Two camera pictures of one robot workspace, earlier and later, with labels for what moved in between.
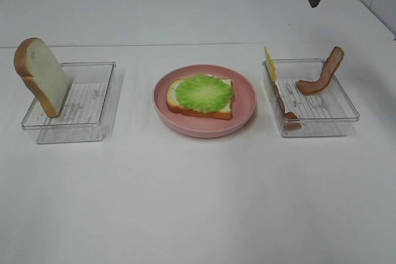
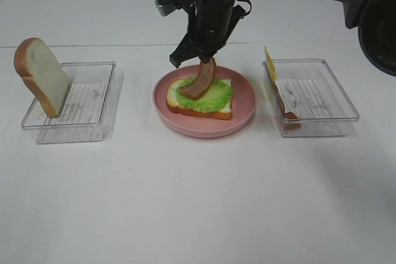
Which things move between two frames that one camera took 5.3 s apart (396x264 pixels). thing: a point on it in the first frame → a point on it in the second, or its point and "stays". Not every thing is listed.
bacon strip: [290, 122] stays
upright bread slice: [39, 68] stays
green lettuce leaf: [205, 93] stays
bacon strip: [331, 65] → [204, 81]
